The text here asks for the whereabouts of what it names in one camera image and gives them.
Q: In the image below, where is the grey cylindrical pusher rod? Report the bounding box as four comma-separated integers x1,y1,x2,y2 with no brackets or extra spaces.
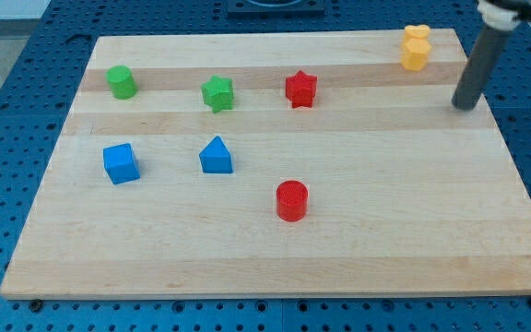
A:
451,24,512,111

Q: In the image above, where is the red cylinder block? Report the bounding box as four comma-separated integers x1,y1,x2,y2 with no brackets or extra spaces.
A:
276,180,309,222

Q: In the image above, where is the green cylinder block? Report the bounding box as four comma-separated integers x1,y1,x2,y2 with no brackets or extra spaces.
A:
105,65,138,100

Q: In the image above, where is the red star block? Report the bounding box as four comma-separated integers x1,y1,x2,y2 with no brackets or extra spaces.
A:
285,70,318,108

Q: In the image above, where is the blue triangle block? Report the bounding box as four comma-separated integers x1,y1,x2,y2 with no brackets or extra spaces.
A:
199,136,233,173

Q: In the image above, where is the wooden board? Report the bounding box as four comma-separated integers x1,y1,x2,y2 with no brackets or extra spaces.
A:
0,29,531,300

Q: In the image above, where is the green star block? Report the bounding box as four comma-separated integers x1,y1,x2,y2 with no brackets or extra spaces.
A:
201,76,234,113

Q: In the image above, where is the yellow heart block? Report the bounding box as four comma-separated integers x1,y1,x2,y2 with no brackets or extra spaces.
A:
403,24,431,43

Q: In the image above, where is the blue cube block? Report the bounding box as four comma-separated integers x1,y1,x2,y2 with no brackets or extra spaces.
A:
102,143,140,184

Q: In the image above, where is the yellow hexagon block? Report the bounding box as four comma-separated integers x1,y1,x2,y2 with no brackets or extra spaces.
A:
400,39,431,71

